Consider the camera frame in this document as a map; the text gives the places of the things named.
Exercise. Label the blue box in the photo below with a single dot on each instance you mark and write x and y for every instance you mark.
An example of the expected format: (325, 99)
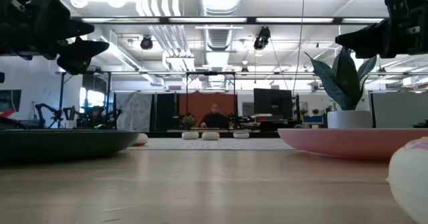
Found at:
(313, 119)

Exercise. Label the dark wall picture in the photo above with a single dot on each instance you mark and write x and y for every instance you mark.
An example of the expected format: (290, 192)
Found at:
(10, 100)

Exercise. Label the black aluminium table frame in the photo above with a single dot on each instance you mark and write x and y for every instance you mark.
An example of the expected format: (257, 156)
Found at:
(217, 134)

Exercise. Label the grey partition panel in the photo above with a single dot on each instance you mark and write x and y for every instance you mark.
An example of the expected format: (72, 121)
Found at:
(399, 109)

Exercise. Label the small yellow donut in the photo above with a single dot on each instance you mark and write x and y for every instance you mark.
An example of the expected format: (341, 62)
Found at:
(141, 138)

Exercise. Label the black ceiling spotlight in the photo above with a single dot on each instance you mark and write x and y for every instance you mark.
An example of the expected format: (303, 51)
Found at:
(146, 43)
(261, 39)

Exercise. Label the grey marbled curtain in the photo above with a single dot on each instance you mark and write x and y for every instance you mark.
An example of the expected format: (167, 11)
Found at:
(133, 112)

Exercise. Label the red background object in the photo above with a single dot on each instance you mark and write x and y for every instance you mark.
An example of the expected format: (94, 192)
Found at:
(6, 113)

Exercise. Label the large pink iced donut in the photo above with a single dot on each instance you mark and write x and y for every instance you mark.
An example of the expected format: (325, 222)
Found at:
(409, 180)

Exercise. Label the black round plate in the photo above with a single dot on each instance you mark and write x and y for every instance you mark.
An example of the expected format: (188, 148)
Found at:
(60, 145)

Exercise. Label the long ceiling light bar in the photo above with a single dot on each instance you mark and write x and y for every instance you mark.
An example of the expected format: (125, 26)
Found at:
(250, 20)

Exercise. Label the person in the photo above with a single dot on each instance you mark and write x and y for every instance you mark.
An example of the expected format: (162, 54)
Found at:
(215, 119)

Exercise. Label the snake plant in white pot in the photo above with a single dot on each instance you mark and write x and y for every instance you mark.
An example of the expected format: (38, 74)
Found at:
(346, 80)

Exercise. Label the white round floor pot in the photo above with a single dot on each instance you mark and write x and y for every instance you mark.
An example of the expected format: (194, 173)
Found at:
(210, 135)
(241, 134)
(190, 135)

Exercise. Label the pink round plate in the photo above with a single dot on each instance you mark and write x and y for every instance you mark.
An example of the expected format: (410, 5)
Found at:
(347, 143)

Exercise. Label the silver ceiling duct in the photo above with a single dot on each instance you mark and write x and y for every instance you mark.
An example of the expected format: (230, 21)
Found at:
(219, 0)

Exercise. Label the orange partition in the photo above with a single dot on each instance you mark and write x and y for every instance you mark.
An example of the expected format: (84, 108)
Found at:
(200, 105)

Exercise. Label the black gantry frame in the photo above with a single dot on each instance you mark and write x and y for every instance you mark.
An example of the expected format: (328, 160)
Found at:
(210, 73)

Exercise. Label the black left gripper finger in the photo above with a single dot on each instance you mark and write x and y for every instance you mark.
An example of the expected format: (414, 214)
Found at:
(80, 28)
(78, 55)

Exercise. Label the white woven placemat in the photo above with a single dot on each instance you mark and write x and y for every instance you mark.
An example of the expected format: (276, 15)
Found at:
(214, 144)

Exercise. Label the black monitor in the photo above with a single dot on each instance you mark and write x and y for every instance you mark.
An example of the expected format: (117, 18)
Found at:
(272, 102)

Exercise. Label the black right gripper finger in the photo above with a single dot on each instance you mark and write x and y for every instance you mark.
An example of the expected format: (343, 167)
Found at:
(372, 53)
(368, 38)

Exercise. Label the small background plant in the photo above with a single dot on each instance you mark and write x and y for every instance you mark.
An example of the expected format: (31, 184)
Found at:
(188, 121)

